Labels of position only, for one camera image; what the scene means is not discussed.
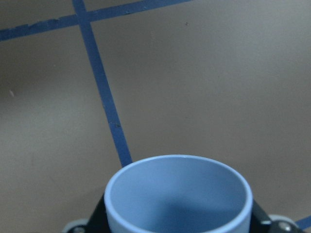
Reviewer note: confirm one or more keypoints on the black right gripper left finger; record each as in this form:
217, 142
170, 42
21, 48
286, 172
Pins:
97, 223

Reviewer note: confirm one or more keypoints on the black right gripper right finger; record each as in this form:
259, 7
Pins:
261, 222

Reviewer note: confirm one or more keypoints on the light blue plastic cup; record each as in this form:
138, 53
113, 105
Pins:
178, 194

